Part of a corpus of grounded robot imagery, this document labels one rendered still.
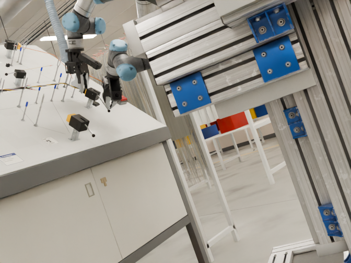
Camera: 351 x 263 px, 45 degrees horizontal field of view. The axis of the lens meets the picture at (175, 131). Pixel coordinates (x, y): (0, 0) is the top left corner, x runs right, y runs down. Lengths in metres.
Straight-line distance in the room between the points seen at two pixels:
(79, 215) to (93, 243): 0.13
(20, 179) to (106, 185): 0.43
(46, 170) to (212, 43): 0.80
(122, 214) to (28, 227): 0.46
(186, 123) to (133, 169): 1.05
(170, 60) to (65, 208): 0.78
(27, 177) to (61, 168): 0.15
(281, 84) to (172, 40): 0.31
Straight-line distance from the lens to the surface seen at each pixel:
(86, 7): 1.87
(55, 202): 1.61
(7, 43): 2.41
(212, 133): 5.26
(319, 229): 1.32
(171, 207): 2.12
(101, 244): 1.73
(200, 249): 2.27
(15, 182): 1.48
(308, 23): 1.21
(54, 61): 2.58
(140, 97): 2.66
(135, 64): 1.78
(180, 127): 2.97
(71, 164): 1.64
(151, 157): 2.08
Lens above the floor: 0.80
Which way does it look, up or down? 1 degrees up
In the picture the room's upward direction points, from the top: 20 degrees counter-clockwise
